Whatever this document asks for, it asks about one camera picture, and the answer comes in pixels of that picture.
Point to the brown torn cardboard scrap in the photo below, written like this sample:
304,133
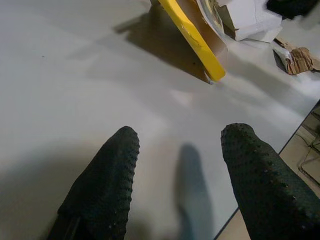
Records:
300,60

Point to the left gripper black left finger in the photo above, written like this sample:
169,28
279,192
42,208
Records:
105,190

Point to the white torn cardboard sheet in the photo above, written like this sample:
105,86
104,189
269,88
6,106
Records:
252,25

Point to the yellow product box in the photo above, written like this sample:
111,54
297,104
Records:
200,47

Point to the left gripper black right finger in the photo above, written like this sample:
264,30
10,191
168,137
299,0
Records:
270,195

